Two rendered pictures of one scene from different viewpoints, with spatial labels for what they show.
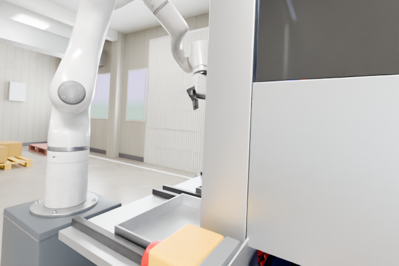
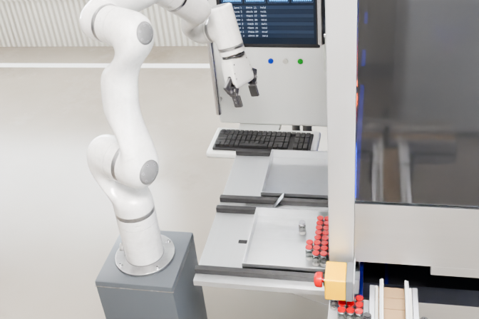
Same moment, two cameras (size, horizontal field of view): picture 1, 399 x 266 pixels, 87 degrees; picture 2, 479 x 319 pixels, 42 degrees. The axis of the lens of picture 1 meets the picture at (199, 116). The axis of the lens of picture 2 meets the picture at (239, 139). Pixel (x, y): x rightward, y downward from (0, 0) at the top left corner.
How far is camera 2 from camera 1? 1.41 m
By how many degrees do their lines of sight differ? 37
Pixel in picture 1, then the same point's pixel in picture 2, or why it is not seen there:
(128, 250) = (266, 274)
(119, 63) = not seen: outside the picture
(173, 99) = not seen: outside the picture
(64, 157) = (147, 223)
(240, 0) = (346, 169)
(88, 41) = (134, 107)
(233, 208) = (347, 249)
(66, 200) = (157, 254)
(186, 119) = not seen: outside the picture
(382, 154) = (403, 228)
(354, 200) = (395, 241)
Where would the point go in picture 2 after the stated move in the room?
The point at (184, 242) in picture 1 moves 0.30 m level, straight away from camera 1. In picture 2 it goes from (334, 272) to (281, 207)
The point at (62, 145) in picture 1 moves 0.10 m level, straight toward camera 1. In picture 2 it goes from (142, 214) to (167, 226)
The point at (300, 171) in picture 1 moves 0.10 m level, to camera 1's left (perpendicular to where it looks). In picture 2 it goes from (376, 234) to (341, 246)
